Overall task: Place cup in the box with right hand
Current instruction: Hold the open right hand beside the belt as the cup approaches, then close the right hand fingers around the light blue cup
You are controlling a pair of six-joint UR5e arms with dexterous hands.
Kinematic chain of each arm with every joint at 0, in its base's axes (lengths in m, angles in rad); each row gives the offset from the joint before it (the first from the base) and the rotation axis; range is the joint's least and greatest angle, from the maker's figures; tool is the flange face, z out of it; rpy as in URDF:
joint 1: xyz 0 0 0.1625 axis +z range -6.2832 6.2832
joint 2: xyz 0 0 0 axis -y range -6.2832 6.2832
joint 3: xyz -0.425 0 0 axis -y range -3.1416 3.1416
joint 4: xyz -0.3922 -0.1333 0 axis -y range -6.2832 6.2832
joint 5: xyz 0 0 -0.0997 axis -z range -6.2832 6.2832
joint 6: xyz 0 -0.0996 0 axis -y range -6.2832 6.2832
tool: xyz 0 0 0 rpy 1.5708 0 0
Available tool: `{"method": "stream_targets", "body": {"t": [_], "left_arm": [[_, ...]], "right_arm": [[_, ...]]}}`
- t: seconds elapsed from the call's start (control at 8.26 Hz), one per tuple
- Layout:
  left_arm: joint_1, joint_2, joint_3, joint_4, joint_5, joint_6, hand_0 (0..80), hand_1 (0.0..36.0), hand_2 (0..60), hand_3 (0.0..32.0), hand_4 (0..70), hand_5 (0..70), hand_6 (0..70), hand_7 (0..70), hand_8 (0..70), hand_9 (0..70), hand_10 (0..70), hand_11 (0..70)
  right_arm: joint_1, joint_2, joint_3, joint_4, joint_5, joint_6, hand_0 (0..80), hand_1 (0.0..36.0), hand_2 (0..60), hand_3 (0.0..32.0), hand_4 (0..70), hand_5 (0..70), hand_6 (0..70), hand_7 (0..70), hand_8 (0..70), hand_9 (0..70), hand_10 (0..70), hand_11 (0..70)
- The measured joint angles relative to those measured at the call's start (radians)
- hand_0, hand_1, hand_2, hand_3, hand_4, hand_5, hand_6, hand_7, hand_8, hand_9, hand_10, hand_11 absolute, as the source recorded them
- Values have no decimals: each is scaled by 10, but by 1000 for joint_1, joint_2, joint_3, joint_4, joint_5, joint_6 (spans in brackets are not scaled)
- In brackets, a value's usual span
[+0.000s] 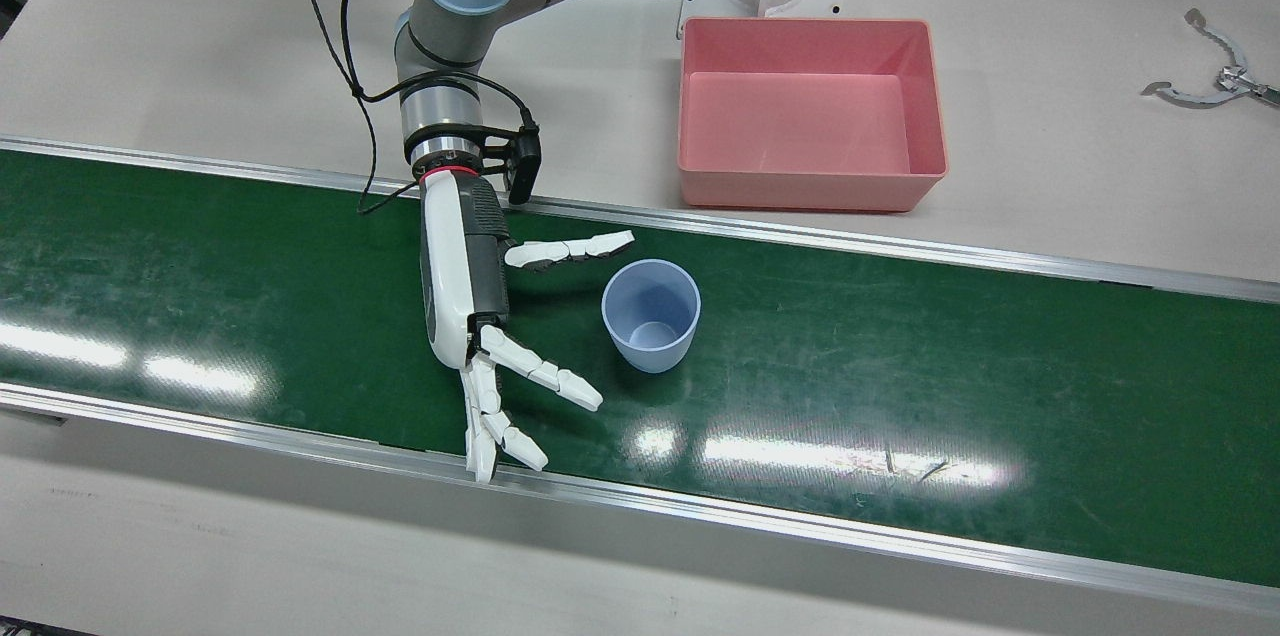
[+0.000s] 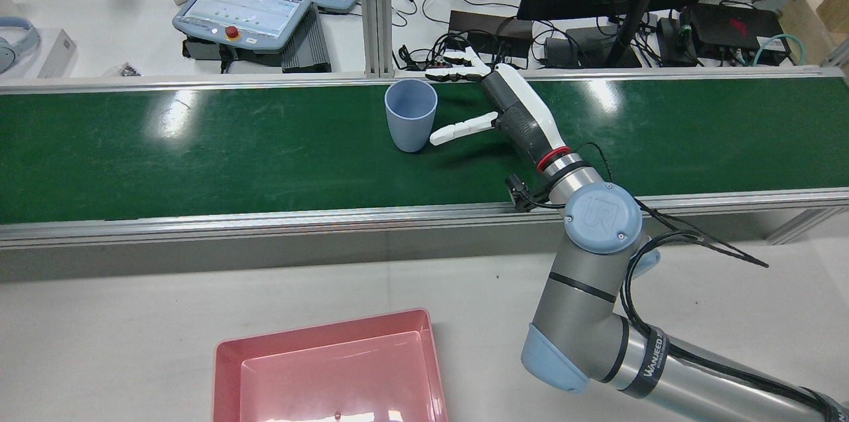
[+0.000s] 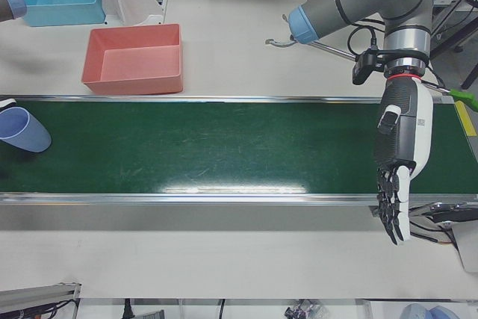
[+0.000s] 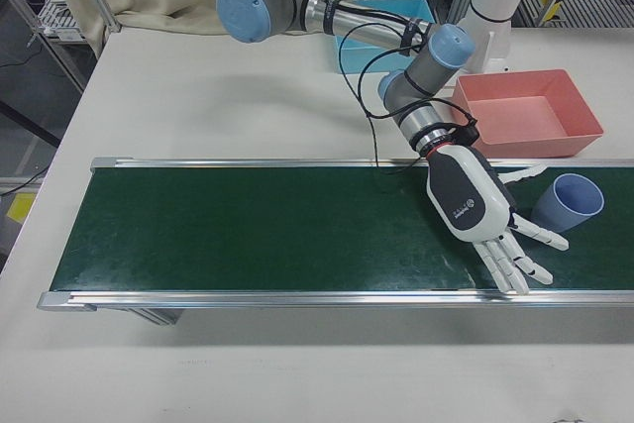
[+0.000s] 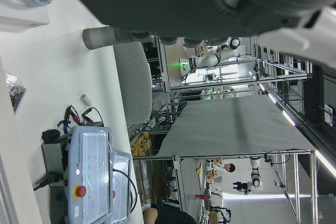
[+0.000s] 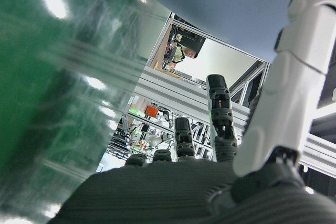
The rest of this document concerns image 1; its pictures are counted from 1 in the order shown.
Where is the pink plastic box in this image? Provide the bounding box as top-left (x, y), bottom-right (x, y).
top-left (676, 16), bottom-right (949, 213)

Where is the green conveyor belt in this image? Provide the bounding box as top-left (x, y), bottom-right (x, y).
top-left (0, 136), bottom-right (1280, 617)

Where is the blue plastic cup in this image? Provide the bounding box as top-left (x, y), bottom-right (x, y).
top-left (601, 259), bottom-right (702, 375)

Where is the metal grabber tool green handle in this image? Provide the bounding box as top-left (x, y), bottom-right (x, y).
top-left (1140, 8), bottom-right (1280, 109)

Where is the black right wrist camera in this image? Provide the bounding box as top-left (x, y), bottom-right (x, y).
top-left (485, 124), bottom-right (543, 207)

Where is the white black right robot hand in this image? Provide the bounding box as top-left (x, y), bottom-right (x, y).
top-left (418, 171), bottom-right (636, 485)

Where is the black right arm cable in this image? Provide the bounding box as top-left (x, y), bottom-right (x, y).
top-left (303, 0), bottom-right (541, 217)

